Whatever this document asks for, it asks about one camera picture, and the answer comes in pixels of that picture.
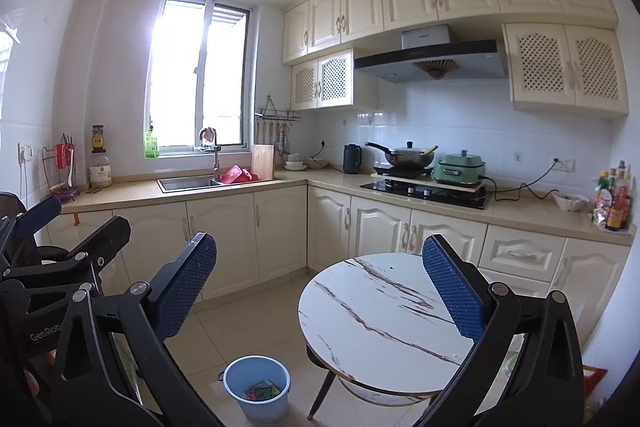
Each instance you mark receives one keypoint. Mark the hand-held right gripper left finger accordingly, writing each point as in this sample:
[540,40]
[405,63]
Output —
[185,282]

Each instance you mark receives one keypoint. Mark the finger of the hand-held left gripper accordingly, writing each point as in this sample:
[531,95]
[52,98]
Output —
[100,242]
[40,214]

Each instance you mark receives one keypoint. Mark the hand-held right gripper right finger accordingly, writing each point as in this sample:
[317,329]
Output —
[452,287]

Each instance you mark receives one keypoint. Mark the blue plastic bucket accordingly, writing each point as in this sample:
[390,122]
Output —
[237,373]

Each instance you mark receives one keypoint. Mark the person's left hand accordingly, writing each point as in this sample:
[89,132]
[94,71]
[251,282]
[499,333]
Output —
[31,382]

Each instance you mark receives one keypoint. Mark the cream lower kitchen cabinets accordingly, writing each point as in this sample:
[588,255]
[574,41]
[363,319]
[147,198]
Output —
[225,232]

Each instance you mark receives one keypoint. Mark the clear storage jar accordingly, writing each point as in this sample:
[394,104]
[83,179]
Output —
[100,169]

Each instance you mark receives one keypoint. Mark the black gas hob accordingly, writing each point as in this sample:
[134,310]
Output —
[450,201]

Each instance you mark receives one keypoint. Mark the round marble table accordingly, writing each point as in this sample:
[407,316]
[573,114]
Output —
[370,322]

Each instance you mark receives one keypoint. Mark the yellow label sauce bottle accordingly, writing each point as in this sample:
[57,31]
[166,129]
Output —
[98,138]

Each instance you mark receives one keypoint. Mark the steel kitchen sink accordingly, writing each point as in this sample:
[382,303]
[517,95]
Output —
[187,183]

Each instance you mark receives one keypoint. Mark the green dish soap bottle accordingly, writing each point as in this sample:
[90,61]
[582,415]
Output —
[151,147]

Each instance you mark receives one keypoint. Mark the green electric cooker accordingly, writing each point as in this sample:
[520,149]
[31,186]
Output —
[459,169]

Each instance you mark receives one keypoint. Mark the metal kitchen faucet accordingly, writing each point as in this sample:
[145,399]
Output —
[216,157]

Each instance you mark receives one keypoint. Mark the black wok with lid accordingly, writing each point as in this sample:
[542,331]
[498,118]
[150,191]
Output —
[407,156]

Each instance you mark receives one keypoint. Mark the wooden cutting board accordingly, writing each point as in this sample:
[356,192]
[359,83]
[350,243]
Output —
[262,162]

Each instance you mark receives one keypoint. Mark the white bowl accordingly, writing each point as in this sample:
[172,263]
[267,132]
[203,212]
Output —
[570,202]

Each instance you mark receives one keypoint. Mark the black electric kettle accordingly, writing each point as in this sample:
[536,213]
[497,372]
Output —
[352,159]

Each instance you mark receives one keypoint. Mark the stack of white plates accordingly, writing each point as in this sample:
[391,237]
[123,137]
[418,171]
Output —
[296,162]

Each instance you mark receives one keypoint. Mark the red bag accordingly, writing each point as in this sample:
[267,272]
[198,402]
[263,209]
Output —
[595,387]

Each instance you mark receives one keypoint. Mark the group of condiment bottles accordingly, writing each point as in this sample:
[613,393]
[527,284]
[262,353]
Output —
[612,202]

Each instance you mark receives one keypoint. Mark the hanging utensil rack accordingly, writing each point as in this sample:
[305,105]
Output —
[277,117]

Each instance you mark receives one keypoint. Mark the kitchen window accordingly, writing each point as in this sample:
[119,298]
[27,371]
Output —
[200,72]

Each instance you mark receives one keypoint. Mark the black range hood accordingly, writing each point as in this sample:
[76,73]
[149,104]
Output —
[430,54]

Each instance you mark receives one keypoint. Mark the small lattice door cabinet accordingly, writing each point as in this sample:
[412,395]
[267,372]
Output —
[335,79]

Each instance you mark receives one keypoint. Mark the large lattice door cabinet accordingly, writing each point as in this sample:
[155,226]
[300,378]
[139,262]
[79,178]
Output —
[565,67]

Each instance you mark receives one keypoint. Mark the white wall socket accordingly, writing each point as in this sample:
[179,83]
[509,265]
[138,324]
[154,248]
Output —
[26,152]
[565,164]
[327,142]

